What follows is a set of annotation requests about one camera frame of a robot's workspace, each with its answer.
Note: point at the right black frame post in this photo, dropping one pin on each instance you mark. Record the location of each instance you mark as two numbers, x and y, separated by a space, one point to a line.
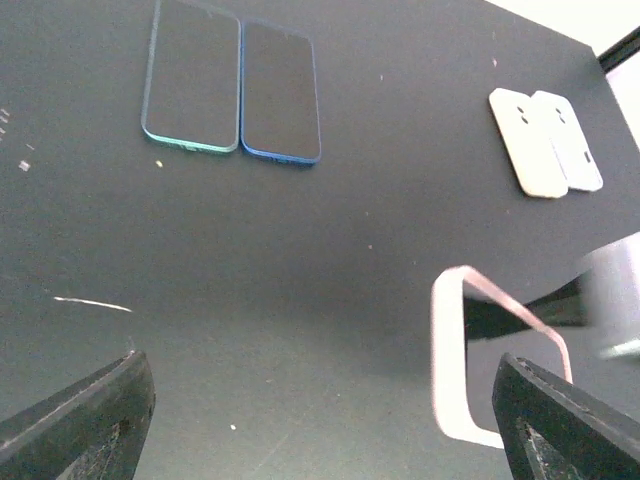
620 52

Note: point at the teal phone without case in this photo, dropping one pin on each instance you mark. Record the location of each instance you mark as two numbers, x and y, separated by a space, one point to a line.
192 87

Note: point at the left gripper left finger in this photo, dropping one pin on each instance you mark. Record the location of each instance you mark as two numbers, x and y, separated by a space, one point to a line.
95 428

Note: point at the blue phone without case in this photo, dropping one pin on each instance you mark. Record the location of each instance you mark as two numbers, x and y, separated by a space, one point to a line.
279 105

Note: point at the lavender phone case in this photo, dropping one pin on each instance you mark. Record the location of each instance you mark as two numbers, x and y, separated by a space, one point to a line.
569 142

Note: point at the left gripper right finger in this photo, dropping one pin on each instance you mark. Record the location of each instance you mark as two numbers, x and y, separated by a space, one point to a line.
554 430

